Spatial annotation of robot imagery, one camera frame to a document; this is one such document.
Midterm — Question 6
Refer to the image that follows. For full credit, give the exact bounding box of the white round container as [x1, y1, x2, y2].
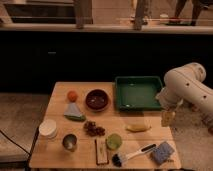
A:
[39, 119, 57, 138]

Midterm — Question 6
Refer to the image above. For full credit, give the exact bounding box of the brown grape bunch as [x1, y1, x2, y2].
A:
[84, 121, 105, 136]

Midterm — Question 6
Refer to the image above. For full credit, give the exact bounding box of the blue sponge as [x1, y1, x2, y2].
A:
[150, 141, 175, 165]

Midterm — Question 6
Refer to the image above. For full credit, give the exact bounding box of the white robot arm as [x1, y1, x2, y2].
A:
[156, 62, 213, 135]

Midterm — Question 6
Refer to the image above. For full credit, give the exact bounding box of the green plastic tray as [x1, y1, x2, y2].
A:
[115, 76, 163, 111]

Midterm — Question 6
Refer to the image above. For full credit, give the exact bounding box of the yellow banana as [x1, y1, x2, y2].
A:
[126, 124, 151, 132]

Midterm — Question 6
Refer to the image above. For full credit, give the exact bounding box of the orange fruit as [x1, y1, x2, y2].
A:
[67, 91, 78, 102]

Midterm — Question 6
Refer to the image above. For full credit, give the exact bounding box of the dark red bowl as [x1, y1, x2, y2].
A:
[85, 89, 109, 111]

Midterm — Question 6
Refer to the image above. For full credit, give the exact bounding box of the metal cup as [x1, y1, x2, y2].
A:
[62, 134, 77, 151]

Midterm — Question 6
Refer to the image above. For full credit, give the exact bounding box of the brown rectangular block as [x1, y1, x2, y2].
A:
[95, 138, 109, 165]

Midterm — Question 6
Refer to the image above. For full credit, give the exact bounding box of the blue green cloth wedge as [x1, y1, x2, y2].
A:
[64, 102, 86, 122]

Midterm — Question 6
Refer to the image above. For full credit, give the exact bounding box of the wooden table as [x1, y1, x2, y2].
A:
[29, 82, 175, 170]

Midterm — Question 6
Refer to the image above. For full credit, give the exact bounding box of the green plastic cup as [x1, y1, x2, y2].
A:
[106, 133, 122, 150]

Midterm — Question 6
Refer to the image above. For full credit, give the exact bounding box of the white black dish brush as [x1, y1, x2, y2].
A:
[112, 144, 157, 167]

